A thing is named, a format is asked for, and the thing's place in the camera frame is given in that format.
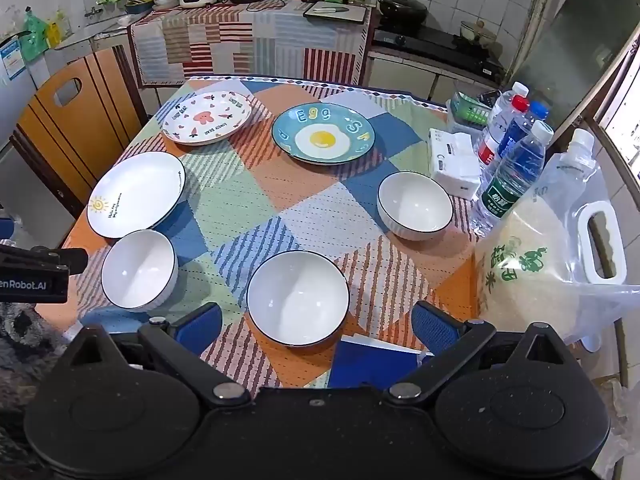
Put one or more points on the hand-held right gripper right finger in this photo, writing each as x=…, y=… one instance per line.
x=432, y=326

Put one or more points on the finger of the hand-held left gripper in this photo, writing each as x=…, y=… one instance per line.
x=50, y=260

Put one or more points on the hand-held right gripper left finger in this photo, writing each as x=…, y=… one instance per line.
x=202, y=326

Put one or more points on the white bowl with dark rim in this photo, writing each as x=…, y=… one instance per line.
x=137, y=270
x=415, y=202
x=297, y=297

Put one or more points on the white plate with sun print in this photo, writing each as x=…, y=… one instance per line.
x=135, y=195

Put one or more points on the white plate with pink hearts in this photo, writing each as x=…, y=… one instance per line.
x=205, y=120

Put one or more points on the blue fried egg plate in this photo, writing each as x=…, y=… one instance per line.
x=320, y=137

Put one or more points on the grey fuzzy cloth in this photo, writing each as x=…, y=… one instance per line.
x=20, y=332

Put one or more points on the wooden chair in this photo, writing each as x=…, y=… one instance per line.
x=60, y=125

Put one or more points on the white refrigerator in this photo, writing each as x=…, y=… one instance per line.
x=15, y=105

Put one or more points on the patchwork tablecloth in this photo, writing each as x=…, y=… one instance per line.
x=300, y=200

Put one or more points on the green label water bottle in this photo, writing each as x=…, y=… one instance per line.
x=510, y=180

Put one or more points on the white tissue pack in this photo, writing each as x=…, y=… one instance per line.
x=452, y=160

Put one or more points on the red label water bottle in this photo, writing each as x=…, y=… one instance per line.
x=492, y=135

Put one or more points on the blue label water bottle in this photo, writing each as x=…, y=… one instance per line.
x=517, y=135

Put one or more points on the green plastic basket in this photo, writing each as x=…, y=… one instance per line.
x=467, y=110

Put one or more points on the green detergent pouch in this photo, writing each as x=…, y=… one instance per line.
x=35, y=35

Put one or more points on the metal faucet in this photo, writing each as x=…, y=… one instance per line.
x=94, y=12

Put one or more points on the blue serving dish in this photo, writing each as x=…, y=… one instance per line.
x=139, y=6

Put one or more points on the black gas stove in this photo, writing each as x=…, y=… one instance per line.
x=435, y=45

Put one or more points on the patchwork counter cloth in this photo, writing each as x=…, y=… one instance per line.
x=240, y=45

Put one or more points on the small pot with lid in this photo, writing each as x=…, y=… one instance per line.
x=477, y=32

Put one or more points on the metal framed window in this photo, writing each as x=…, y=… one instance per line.
x=570, y=45

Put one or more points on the black wok with lid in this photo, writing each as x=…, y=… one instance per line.
x=402, y=7

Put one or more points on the black cutting board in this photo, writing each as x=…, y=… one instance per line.
x=345, y=17

